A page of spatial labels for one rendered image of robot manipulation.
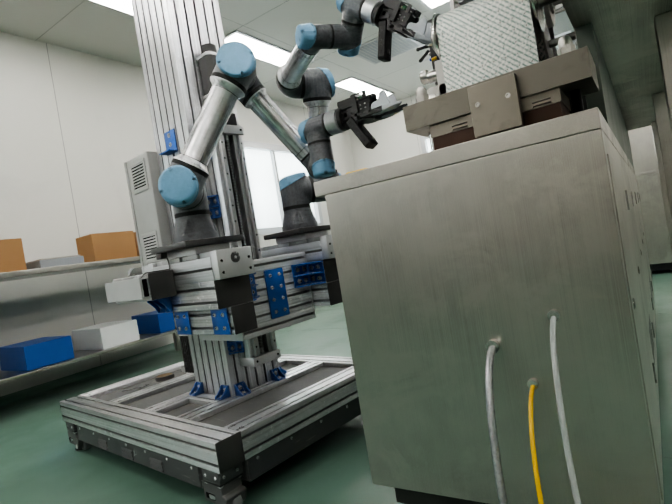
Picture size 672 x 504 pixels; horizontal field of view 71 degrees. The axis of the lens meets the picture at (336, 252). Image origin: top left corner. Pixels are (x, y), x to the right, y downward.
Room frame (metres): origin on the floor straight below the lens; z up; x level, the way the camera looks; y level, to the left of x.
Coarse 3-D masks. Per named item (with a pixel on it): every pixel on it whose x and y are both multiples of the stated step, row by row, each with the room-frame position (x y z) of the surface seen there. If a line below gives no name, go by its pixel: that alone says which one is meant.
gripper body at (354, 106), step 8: (352, 96) 1.40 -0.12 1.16; (360, 96) 1.40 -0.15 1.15; (368, 96) 1.38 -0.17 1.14; (376, 96) 1.43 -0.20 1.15; (344, 104) 1.44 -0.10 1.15; (352, 104) 1.40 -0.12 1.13; (360, 104) 1.40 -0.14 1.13; (368, 104) 1.39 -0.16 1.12; (336, 112) 1.44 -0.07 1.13; (344, 112) 1.45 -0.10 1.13; (352, 112) 1.43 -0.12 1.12; (360, 112) 1.39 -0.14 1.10; (336, 120) 1.44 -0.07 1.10; (344, 120) 1.45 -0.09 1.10; (360, 120) 1.40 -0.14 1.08; (368, 120) 1.41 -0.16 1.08; (376, 120) 1.43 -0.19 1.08; (344, 128) 1.45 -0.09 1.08
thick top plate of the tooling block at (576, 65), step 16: (544, 64) 0.96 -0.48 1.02; (560, 64) 0.94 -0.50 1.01; (576, 64) 0.93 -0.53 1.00; (592, 64) 0.97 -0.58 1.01; (528, 80) 0.98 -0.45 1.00; (544, 80) 0.96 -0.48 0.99; (560, 80) 0.95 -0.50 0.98; (576, 80) 0.93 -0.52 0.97; (592, 80) 0.95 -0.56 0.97; (448, 96) 1.08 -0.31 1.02; (464, 96) 1.06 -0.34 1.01; (528, 96) 0.99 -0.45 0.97; (416, 112) 1.12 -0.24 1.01; (432, 112) 1.10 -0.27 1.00; (448, 112) 1.08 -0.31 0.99; (464, 112) 1.06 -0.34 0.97; (416, 128) 1.13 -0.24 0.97
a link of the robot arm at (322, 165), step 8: (312, 144) 1.49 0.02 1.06; (320, 144) 1.49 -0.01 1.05; (328, 144) 1.50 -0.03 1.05; (312, 152) 1.50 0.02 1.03; (320, 152) 1.49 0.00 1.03; (328, 152) 1.49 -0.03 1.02; (312, 160) 1.50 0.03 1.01; (320, 160) 1.49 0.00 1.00; (328, 160) 1.49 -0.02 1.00; (312, 168) 1.51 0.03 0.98; (320, 168) 1.49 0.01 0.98; (328, 168) 1.49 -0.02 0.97; (320, 176) 1.52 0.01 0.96; (328, 176) 1.54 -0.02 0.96
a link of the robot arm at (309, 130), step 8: (304, 120) 1.52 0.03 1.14; (312, 120) 1.49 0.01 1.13; (320, 120) 1.47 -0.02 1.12; (304, 128) 1.50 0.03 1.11; (312, 128) 1.49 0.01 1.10; (320, 128) 1.47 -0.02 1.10; (304, 136) 1.51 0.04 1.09; (312, 136) 1.49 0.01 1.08; (320, 136) 1.49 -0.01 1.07; (328, 136) 1.50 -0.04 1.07
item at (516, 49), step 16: (512, 32) 1.17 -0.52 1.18; (528, 32) 1.15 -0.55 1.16; (480, 48) 1.22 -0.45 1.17; (496, 48) 1.20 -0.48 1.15; (512, 48) 1.18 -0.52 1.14; (528, 48) 1.15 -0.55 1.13; (448, 64) 1.27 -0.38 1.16; (464, 64) 1.24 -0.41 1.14; (480, 64) 1.22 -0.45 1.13; (496, 64) 1.20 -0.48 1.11; (512, 64) 1.18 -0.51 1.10; (528, 64) 1.16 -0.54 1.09; (448, 80) 1.27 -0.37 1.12; (464, 80) 1.25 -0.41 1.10; (480, 80) 1.22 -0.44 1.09
